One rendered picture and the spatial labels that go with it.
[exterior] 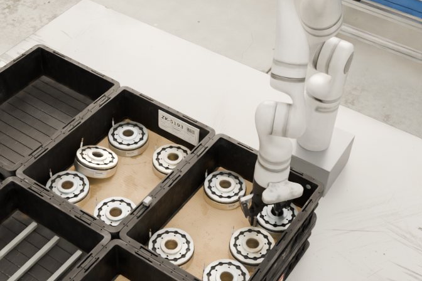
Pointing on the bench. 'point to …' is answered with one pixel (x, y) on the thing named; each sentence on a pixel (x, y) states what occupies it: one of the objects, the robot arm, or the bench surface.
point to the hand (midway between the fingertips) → (264, 217)
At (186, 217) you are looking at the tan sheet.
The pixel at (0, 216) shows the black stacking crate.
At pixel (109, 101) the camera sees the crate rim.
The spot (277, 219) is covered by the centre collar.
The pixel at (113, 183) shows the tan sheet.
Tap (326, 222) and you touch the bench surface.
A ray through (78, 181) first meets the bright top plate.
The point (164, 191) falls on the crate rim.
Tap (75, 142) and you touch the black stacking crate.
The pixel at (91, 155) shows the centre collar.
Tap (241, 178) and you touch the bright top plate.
